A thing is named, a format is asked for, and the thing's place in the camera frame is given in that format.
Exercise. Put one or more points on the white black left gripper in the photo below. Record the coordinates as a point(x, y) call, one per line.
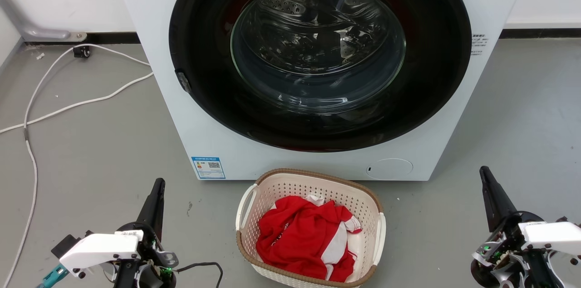
point(100, 249)

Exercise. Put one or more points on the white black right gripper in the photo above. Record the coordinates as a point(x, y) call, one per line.
point(551, 236)

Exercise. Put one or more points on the cream plastic laundry basket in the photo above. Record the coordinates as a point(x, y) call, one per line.
point(363, 197)

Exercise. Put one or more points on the blue energy label sticker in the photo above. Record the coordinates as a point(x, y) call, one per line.
point(208, 168)

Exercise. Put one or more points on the round white filter cover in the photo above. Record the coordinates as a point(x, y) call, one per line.
point(389, 168)

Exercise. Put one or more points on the teal connector piece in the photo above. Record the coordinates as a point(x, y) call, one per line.
point(53, 276)

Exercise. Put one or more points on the grey washer door latch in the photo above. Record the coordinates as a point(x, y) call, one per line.
point(183, 81)

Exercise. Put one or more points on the round black glass washer door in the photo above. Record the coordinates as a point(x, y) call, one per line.
point(204, 75)

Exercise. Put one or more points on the red and white garment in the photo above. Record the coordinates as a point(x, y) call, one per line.
point(299, 238)

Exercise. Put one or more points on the small printed text sticker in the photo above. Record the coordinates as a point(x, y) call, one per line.
point(478, 44)

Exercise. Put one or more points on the small black floor clip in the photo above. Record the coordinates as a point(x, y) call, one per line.
point(81, 51)

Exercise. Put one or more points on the white front-load washing machine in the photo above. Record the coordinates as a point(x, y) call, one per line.
point(154, 16)

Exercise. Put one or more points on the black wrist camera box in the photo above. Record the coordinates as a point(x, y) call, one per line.
point(66, 245)

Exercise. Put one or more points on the grey wall pipe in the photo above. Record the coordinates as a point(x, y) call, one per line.
point(27, 29)

